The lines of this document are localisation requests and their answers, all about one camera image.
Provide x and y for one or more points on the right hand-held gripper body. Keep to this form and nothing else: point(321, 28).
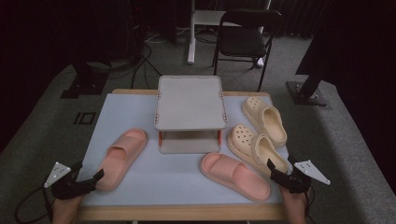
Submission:
point(294, 182)

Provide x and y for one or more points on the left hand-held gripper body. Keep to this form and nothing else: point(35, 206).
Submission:
point(67, 188)

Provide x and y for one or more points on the pink slide slipper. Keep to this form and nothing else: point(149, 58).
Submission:
point(233, 175)
point(120, 158)

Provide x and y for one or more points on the cream clog shoe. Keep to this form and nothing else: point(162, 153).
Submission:
point(264, 119)
point(252, 146)

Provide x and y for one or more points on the grey two-tier shoe rack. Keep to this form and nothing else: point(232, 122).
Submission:
point(190, 105)

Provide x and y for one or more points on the person's left hand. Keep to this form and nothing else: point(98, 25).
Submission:
point(67, 210)

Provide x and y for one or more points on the person's right hand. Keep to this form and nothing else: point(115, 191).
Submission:
point(294, 207)

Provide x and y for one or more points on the pale blue table mat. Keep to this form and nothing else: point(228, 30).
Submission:
point(124, 115)

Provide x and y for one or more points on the black slanted stand with base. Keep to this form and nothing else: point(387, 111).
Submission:
point(306, 91)

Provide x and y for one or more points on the black stand with square base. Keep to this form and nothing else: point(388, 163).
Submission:
point(85, 82)

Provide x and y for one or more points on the wooden table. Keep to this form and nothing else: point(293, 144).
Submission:
point(183, 213)

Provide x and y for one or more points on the black folding chair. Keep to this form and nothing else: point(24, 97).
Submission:
point(244, 40)

